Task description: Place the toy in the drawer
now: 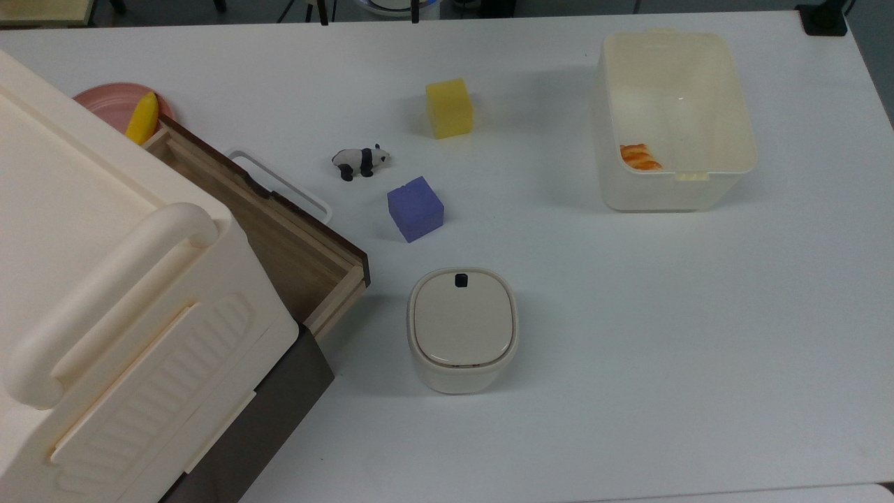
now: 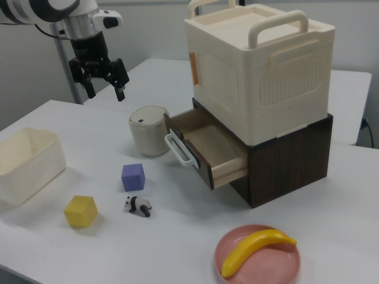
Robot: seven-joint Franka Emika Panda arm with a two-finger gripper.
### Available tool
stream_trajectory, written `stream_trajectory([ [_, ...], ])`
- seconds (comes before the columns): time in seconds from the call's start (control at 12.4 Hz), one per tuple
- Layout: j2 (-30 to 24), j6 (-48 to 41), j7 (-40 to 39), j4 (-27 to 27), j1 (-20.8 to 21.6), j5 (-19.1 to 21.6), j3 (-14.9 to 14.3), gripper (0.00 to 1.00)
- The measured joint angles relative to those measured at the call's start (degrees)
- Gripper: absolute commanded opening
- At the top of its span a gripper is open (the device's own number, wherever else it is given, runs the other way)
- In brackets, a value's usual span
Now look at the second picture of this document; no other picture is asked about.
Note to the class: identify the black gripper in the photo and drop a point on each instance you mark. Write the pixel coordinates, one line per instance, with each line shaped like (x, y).
(90, 53)

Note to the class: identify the small panda toy figure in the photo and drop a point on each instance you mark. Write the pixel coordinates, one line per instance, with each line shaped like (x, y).
(137, 204)

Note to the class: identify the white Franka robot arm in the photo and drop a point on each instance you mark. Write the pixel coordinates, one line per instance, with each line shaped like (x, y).
(29, 12)

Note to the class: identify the dark wood drawer cabinet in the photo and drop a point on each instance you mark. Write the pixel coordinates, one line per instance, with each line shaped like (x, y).
(281, 171)

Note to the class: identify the yellow toy banana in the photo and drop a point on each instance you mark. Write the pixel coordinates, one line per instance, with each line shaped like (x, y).
(254, 245)

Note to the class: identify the cream lidded trash can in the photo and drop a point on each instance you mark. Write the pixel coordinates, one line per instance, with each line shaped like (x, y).
(145, 136)

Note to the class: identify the purple foam cube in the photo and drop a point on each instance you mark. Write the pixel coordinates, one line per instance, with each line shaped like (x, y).
(133, 177)

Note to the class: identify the white plastic open bin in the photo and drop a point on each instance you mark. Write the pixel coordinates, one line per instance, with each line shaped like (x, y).
(29, 177)

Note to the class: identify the yellow foam cube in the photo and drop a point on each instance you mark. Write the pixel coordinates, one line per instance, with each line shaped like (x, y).
(80, 211)

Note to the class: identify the cream wooden cabinet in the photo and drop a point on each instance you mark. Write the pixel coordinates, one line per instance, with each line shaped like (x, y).
(281, 88)

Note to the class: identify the pink round plate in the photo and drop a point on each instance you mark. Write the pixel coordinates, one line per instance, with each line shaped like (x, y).
(266, 266)

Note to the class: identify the grey metal post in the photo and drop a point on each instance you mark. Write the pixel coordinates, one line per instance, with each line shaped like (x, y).
(74, 88)

